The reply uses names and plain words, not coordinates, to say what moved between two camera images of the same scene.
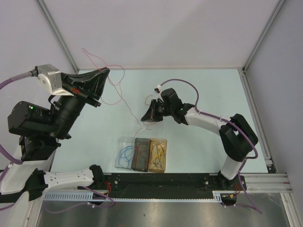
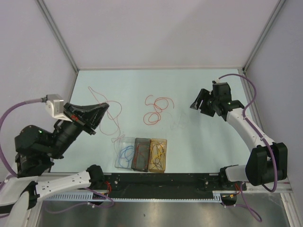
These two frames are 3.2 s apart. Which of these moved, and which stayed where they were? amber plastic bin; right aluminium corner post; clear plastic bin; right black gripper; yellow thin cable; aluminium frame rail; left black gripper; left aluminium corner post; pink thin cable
Moved: pink thin cable; left black gripper; right black gripper
Stayed: aluminium frame rail; right aluminium corner post; clear plastic bin; amber plastic bin; yellow thin cable; left aluminium corner post
